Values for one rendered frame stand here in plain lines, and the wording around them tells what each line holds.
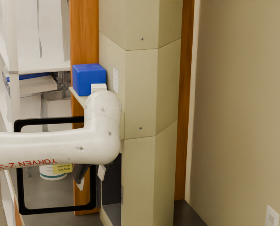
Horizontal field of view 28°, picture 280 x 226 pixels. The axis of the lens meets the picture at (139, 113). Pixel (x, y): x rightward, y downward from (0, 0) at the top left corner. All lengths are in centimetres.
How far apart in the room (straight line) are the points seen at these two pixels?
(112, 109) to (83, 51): 61
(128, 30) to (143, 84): 19
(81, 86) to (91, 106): 41
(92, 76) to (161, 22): 33
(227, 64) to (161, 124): 34
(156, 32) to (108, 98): 33
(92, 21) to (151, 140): 51
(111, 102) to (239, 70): 59
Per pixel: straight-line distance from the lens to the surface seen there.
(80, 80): 196
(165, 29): 184
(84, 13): 210
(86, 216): 236
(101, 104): 156
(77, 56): 212
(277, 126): 181
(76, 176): 179
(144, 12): 177
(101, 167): 187
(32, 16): 310
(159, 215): 209
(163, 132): 196
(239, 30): 199
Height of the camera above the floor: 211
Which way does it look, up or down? 19 degrees down
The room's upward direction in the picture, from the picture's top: 1 degrees clockwise
